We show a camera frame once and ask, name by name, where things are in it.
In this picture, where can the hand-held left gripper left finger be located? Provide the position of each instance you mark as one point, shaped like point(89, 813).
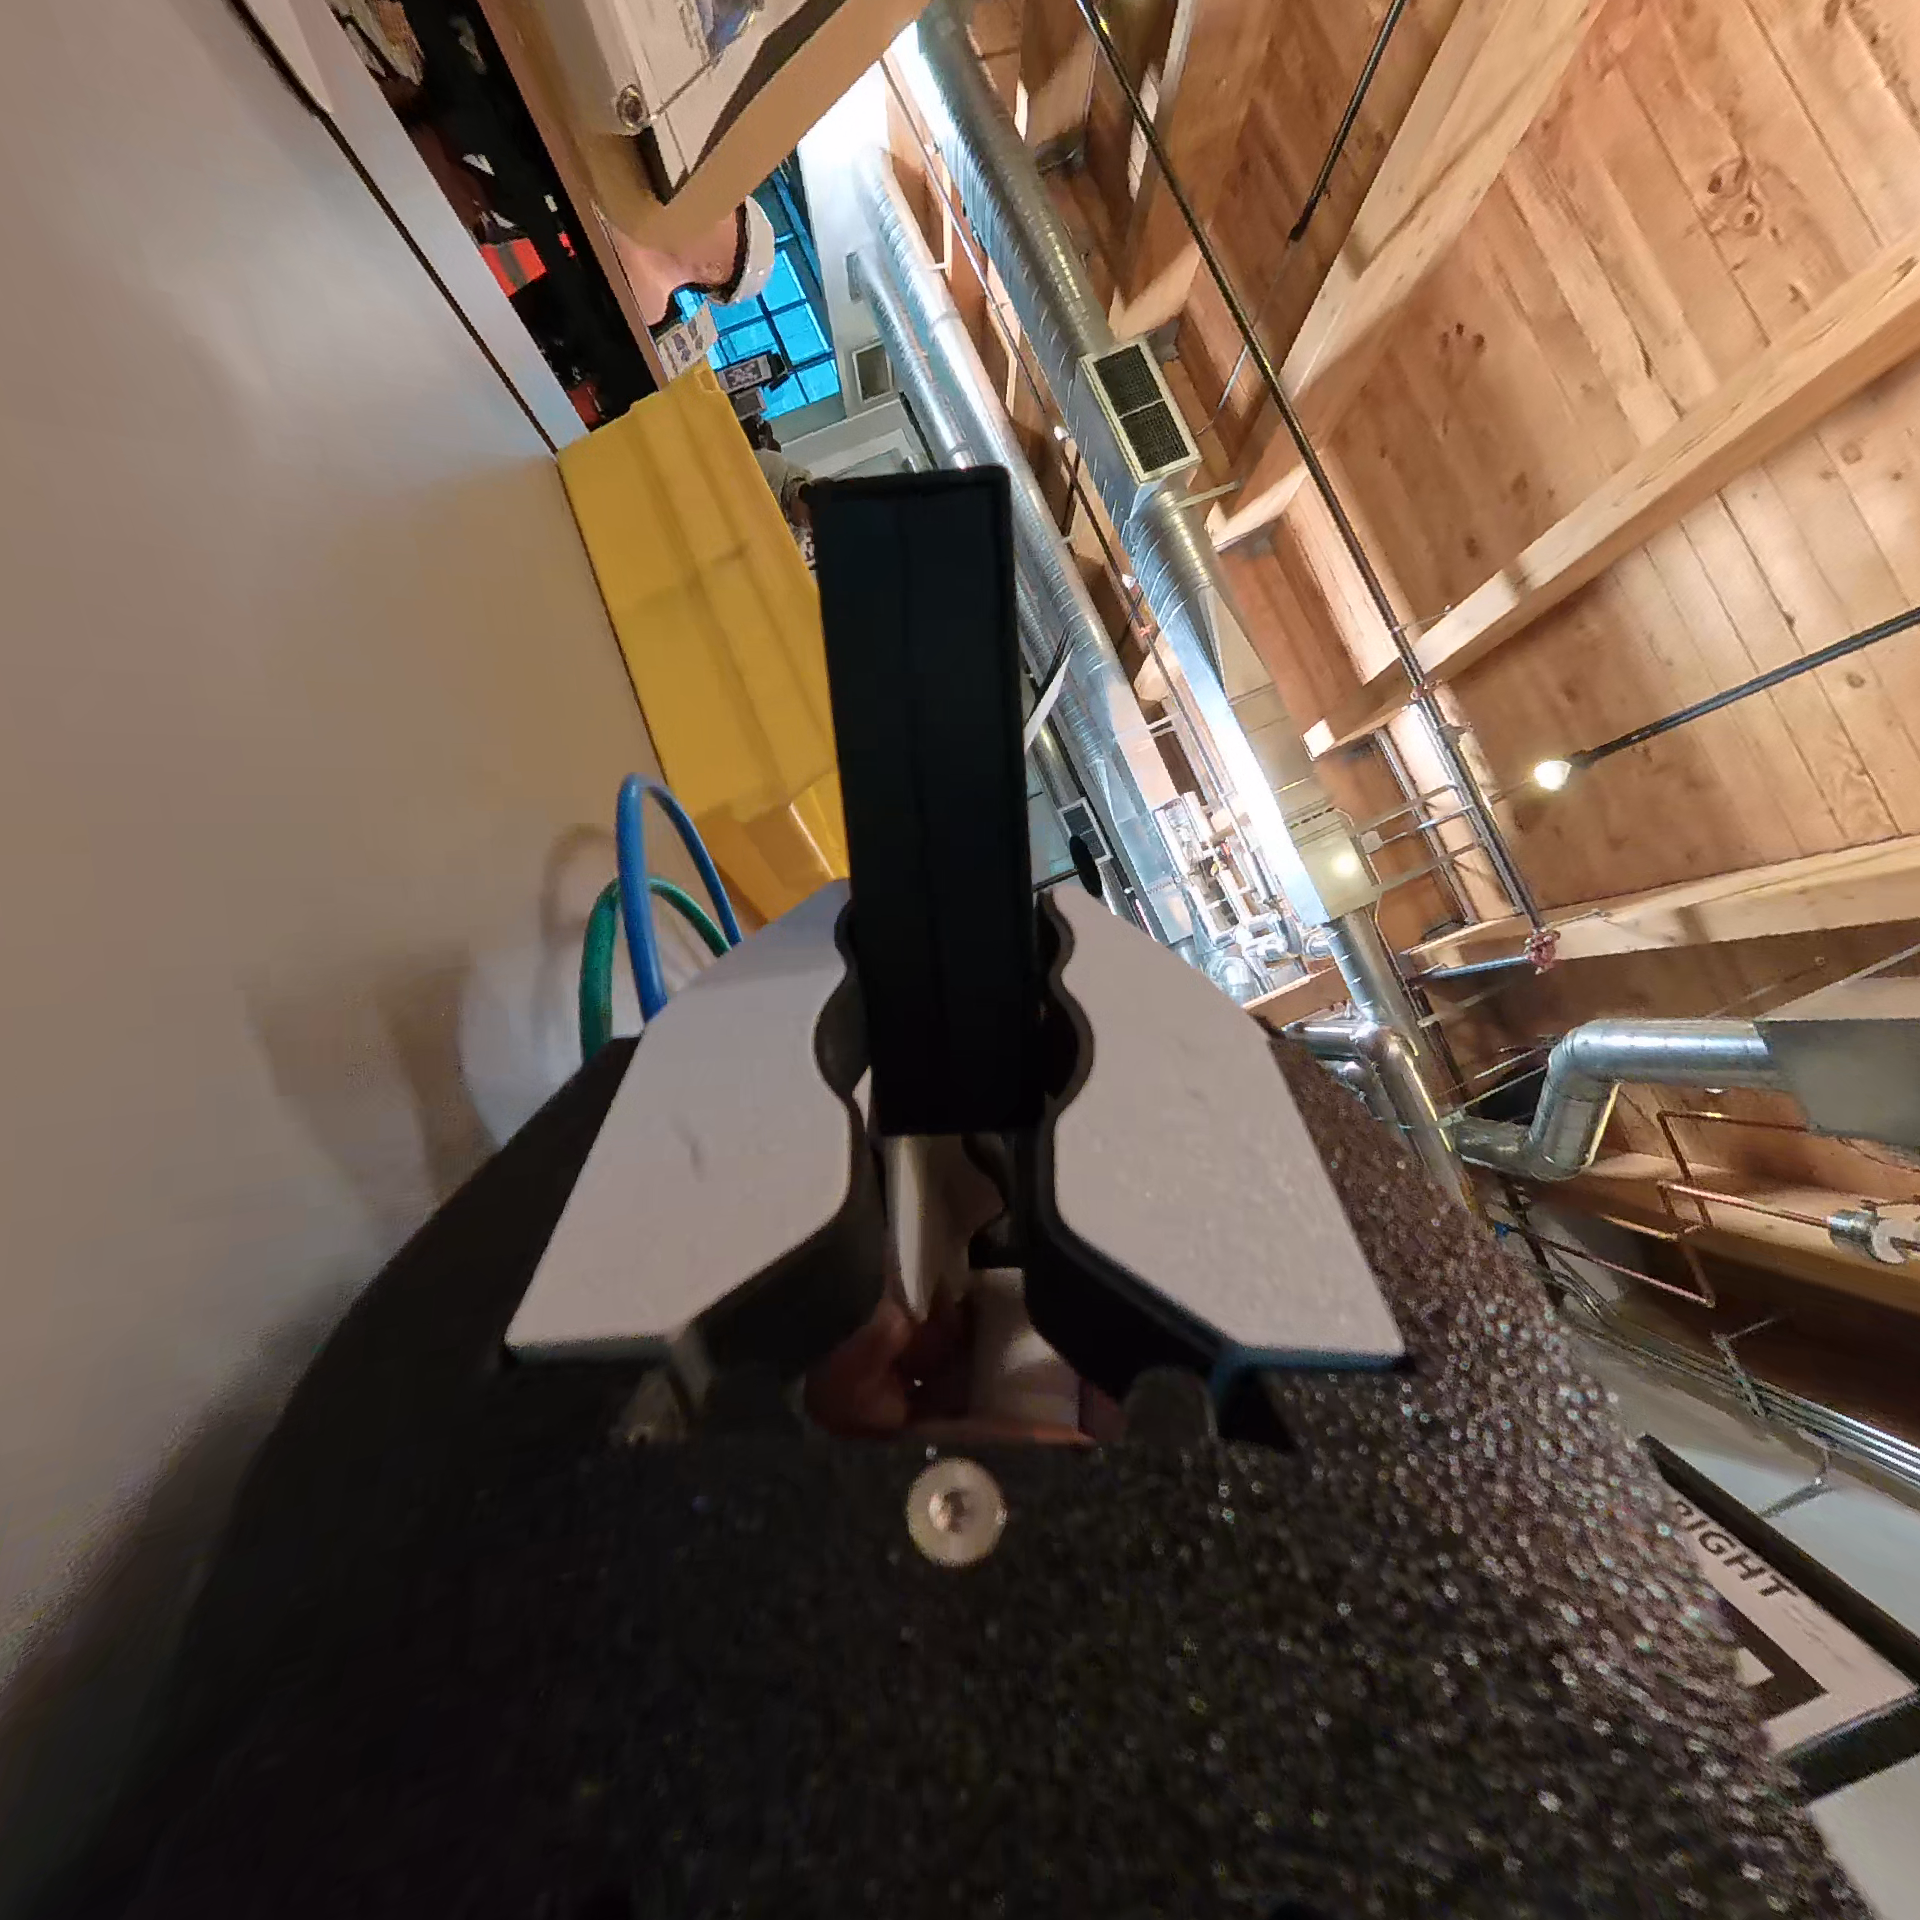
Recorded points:
point(721, 1142)

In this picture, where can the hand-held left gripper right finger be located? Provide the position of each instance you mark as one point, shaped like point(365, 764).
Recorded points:
point(1200, 1142)

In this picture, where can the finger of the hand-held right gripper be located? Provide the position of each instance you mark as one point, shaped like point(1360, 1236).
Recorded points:
point(916, 1214)

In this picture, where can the black ethernet port block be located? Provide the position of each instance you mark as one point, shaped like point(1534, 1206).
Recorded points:
point(930, 780)

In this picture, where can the yellow plastic bin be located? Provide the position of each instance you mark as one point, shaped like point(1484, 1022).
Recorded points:
point(674, 599)

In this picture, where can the person's right hand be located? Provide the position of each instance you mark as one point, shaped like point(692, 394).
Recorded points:
point(900, 1373)

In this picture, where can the shiny steel pipe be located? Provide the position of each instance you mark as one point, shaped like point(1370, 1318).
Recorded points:
point(1402, 1080)

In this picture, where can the black-framed white sign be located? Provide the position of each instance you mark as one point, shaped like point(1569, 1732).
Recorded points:
point(1740, 1576)

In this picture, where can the thin dark ceiling pipe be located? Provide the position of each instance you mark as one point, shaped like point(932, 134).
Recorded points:
point(1300, 450)

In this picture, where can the black metal rod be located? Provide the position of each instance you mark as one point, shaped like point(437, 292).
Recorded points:
point(1740, 692)

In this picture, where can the small ceiling vent grille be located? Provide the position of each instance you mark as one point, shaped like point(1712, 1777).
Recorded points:
point(866, 374)

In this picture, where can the large glazed window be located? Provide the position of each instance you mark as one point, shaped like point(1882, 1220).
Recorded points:
point(763, 329)

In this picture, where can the white hard hat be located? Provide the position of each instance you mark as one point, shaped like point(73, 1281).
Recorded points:
point(750, 247)

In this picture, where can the orange safety vest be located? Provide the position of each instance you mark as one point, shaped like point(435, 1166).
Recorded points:
point(524, 263)

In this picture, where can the cardboard box with printed sheet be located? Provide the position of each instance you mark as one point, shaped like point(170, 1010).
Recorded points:
point(721, 89)

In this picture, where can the round metal elbow duct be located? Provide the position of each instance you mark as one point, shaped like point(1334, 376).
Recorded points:
point(1651, 1050)

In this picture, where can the rectangular metal duct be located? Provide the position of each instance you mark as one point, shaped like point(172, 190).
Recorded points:
point(1845, 1066)

